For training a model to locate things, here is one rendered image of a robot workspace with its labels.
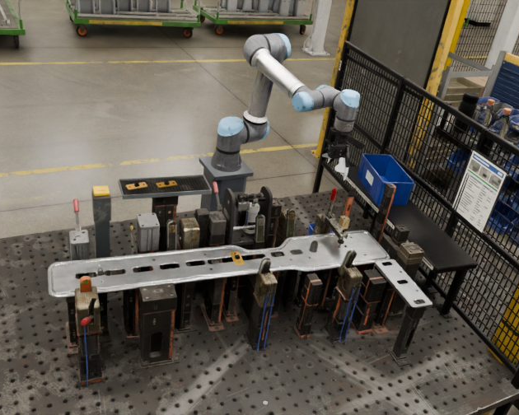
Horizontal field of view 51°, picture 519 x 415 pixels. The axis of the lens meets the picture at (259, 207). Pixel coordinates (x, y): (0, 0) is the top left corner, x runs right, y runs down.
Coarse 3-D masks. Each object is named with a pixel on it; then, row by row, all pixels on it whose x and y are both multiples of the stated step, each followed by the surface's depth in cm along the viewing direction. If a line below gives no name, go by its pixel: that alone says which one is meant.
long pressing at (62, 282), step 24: (288, 240) 231; (312, 240) 234; (336, 240) 236; (360, 240) 239; (72, 264) 200; (96, 264) 201; (120, 264) 203; (144, 264) 205; (216, 264) 211; (288, 264) 217; (312, 264) 219; (336, 264) 222; (360, 264) 225; (72, 288) 189; (120, 288) 193
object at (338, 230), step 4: (332, 216) 240; (328, 220) 237; (332, 220) 237; (328, 224) 237; (332, 224) 234; (336, 224) 234; (332, 228) 234; (336, 228) 231; (340, 228) 232; (336, 232) 230; (340, 232) 229; (344, 232) 228; (340, 236) 227; (344, 236) 228; (340, 240) 230; (340, 244) 230
